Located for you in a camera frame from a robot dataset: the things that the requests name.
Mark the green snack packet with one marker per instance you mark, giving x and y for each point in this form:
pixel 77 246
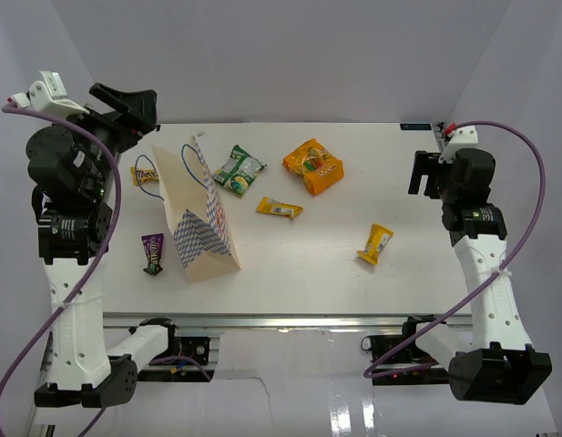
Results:
pixel 239 172

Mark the aluminium front rail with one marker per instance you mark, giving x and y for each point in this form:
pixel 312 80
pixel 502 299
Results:
pixel 275 322

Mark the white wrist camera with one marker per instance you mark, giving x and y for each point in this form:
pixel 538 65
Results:
pixel 48 95
pixel 461 137

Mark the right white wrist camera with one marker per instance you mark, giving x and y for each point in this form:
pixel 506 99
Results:
pixel 461 137

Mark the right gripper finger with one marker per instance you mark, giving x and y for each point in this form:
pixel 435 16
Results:
pixel 423 163
pixel 432 188

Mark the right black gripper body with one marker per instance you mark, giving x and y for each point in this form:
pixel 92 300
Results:
pixel 447 188

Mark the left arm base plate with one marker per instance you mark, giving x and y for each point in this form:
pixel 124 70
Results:
pixel 187 360

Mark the purple M&M's packet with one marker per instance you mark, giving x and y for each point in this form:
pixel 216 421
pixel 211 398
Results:
pixel 153 247

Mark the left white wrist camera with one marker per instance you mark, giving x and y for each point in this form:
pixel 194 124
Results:
pixel 48 95

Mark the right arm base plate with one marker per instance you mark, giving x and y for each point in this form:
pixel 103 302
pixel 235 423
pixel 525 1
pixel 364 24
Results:
pixel 377 345

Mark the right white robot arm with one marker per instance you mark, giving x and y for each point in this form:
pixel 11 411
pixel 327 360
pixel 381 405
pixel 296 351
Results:
pixel 500 364

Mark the yellow snack bar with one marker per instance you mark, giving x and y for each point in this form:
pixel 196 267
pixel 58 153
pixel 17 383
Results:
pixel 375 244
pixel 270 206

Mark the yellow M&M's packet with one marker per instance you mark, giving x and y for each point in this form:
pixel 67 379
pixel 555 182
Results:
pixel 142 176

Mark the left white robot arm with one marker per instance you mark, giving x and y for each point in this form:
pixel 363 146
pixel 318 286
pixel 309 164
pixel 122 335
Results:
pixel 74 164

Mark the paper bag blue pattern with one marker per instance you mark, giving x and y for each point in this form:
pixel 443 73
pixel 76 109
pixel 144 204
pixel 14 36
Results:
pixel 195 214

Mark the blue label right corner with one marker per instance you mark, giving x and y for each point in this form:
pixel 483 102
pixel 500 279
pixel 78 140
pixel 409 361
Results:
pixel 415 127

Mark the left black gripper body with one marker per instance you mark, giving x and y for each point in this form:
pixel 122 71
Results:
pixel 117 133

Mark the orange snack multipack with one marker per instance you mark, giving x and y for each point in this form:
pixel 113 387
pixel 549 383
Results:
pixel 317 167

